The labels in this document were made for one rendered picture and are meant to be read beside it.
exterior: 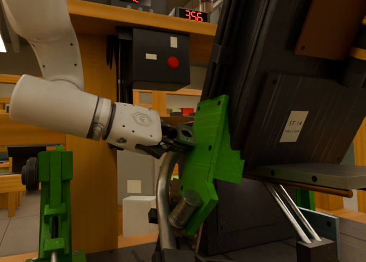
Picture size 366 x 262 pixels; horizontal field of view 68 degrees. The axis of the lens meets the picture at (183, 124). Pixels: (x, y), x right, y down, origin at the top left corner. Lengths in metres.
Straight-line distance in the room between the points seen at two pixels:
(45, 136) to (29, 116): 0.39
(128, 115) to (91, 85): 0.31
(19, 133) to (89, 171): 0.23
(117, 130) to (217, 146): 0.18
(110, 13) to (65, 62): 0.24
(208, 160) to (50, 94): 0.30
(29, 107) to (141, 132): 0.19
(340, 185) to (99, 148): 0.60
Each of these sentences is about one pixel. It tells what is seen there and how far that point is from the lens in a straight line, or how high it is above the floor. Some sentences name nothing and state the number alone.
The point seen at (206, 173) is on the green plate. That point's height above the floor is 1.13.
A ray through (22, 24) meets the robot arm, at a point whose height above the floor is 1.36.
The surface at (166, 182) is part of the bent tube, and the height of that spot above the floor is 1.09.
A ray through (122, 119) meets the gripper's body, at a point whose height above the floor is 1.23.
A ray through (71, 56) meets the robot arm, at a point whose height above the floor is 1.35.
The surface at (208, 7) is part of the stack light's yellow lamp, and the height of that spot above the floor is 1.67.
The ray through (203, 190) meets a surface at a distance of 0.50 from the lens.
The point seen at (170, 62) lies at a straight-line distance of 0.78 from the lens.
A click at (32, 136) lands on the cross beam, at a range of 0.90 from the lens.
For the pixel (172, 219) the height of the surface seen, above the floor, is 1.04.
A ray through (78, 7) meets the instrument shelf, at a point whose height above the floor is 1.52.
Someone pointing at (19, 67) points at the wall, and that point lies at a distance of 10.78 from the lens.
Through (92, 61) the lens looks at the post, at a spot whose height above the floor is 1.42.
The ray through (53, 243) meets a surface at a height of 0.99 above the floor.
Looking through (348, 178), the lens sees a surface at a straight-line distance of 0.45.
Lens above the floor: 1.19
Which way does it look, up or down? 4 degrees up
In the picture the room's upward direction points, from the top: 1 degrees counter-clockwise
